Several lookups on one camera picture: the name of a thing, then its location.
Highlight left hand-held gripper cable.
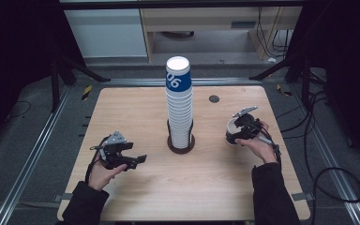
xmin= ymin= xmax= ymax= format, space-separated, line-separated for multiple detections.
xmin=84 ymin=135 xmax=111 ymax=186

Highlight white cabinet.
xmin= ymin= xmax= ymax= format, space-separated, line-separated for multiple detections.
xmin=63 ymin=8 xmax=148 ymax=59

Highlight black metal stand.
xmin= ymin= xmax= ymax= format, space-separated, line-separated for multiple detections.
xmin=248 ymin=55 xmax=313 ymax=111
xmin=50 ymin=46 xmax=112 ymax=113

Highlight right hand-held gripper cable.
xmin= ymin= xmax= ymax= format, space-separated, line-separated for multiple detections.
xmin=256 ymin=125 xmax=283 ymax=167

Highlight yellow black floor tape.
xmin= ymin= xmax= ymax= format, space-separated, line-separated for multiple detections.
xmin=276 ymin=83 xmax=293 ymax=98
xmin=81 ymin=84 xmax=93 ymax=101

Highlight black floor cables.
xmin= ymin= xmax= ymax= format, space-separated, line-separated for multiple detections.
xmin=276 ymin=90 xmax=329 ymax=140

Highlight dark chair base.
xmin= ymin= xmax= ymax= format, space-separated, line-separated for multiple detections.
xmin=160 ymin=30 xmax=195 ymax=40

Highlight hand-held gripper cable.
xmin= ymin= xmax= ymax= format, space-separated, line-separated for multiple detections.
xmin=84 ymin=135 xmax=111 ymax=186
xmin=256 ymin=125 xmax=283 ymax=167

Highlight black cup holder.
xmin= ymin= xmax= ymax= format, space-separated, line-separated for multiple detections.
xmin=166 ymin=118 xmax=196 ymax=155

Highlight person's right hand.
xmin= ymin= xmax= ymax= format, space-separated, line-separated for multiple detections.
xmin=234 ymin=121 xmax=278 ymax=165

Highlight metal floor rail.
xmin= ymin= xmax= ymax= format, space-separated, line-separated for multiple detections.
xmin=101 ymin=77 xmax=263 ymax=87
xmin=0 ymin=85 xmax=73 ymax=225
xmin=289 ymin=83 xmax=360 ymax=225

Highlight blue printed paper cup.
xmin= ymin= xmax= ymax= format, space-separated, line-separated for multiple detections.
xmin=225 ymin=116 xmax=248 ymax=146

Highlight person's left hand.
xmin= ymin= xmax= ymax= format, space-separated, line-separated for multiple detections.
xmin=87 ymin=156 xmax=128 ymax=192

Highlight light wooden desk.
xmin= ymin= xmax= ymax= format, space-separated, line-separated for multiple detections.
xmin=140 ymin=7 xmax=304 ymax=62

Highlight hanging black desk cables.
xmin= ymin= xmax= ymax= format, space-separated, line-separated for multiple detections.
xmin=257 ymin=6 xmax=292 ymax=59

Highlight stack of white paper cups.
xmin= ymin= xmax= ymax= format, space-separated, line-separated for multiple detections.
xmin=165 ymin=55 xmax=194 ymax=149

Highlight grey table edge bracket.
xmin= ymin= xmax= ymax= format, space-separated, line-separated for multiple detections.
xmin=292 ymin=192 xmax=314 ymax=202
xmin=53 ymin=193 xmax=71 ymax=203

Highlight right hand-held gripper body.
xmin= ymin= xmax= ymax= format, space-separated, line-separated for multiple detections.
xmin=232 ymin=106 xmax=263 ymax=141

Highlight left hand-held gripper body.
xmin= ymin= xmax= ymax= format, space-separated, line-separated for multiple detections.
xmin=97 ymin=130 xmax=134 ymax=171

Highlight thin black floor cable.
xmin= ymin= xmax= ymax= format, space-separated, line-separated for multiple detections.
xmin=7 ymin=100 xmax=32 ymax=121

